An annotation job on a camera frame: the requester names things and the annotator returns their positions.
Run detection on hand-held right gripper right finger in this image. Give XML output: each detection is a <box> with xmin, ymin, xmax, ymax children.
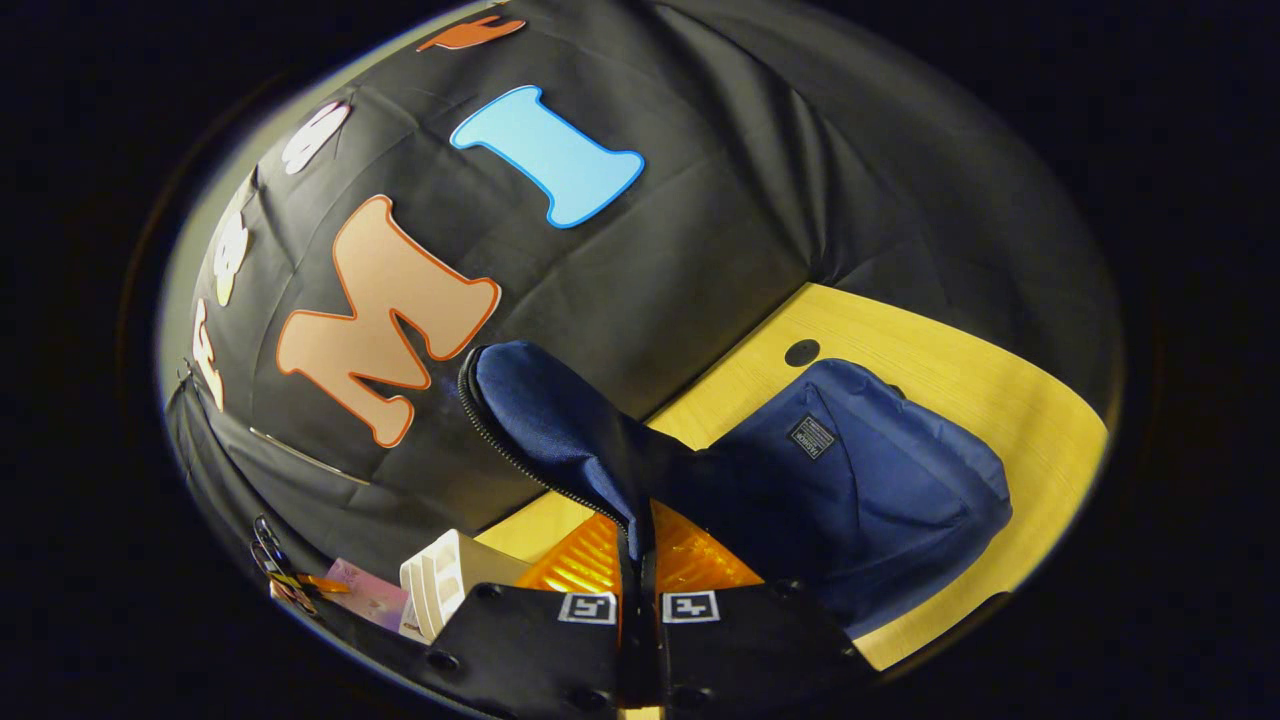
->
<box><xmin>645</xmin><ymin>500</ymin><xmax>883</xmax><ymax>713</ymax></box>

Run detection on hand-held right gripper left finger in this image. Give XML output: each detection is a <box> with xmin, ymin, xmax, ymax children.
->
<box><xmin>428</xmin><ymin>510</ymin><xmax>643</xmax><ymax>717</ymax></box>

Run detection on pink book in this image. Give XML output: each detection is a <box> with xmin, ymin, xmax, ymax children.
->
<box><xmin>320</xmin><ymin>557</ymin><xmax>413</xmax><ymax>634</ymax></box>

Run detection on white plastic bookshelf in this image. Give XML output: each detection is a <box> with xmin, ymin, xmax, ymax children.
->
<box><xmin>399</xmin><ymin>529</ymin><xmax>533</xmax><ymax>643</ymax></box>

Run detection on blue schoolbag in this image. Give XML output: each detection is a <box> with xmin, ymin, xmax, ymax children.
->
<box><xmin>457</xmin><ymin>340</ymin><xmax>1014</xmax><ymax>641</ymax></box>

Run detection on black backdrop cloth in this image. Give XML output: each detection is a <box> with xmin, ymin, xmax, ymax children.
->
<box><xmin>163</xmin><ymin>0</ymin><xmax>1128</xmax><ymax>626</ymax></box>

